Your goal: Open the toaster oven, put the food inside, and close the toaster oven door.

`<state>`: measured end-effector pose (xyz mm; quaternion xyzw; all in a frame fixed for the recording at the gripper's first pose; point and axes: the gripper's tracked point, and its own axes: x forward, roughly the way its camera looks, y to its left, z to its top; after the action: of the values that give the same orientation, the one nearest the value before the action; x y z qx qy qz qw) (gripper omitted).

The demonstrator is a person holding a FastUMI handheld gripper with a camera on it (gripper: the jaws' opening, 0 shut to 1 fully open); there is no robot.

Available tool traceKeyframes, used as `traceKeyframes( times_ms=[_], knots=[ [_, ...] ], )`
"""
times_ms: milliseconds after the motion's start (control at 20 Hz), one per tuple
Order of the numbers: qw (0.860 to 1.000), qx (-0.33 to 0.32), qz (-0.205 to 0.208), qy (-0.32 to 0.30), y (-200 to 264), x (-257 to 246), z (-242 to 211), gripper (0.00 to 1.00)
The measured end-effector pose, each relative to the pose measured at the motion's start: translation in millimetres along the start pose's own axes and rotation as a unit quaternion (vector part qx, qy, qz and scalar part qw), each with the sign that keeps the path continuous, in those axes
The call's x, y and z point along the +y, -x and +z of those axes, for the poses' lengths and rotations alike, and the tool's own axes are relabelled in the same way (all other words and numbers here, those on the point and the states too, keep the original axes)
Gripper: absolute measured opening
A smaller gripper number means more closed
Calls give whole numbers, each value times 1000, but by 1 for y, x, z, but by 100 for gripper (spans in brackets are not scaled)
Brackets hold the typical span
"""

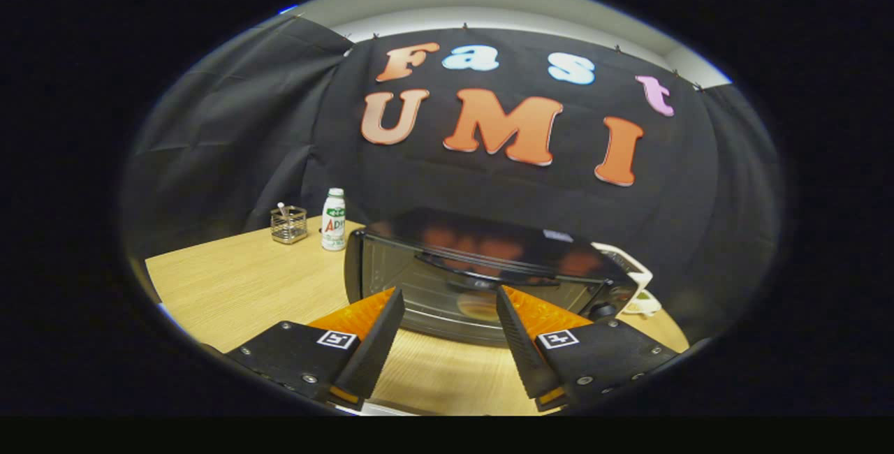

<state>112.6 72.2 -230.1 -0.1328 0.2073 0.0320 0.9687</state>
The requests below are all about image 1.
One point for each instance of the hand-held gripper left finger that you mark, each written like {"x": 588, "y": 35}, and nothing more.
{"x": 377, "y": 349}

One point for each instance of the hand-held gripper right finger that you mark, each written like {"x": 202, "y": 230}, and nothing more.
{"x": 520, "y": 349}

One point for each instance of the sugared donut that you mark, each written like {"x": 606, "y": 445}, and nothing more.
{"x": 478, "y": 306}

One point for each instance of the black toaster oven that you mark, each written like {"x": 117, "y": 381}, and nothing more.
{"x": 419, "y": 244}

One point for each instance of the white toaster appliance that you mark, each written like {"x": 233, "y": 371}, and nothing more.
{"x": 632, "y": 265}

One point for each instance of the white plate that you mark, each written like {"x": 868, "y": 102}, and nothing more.
{"x": 384, "y": 410}

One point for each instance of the white bottle green label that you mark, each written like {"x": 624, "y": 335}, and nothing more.
{"x": 334, "y": 223}

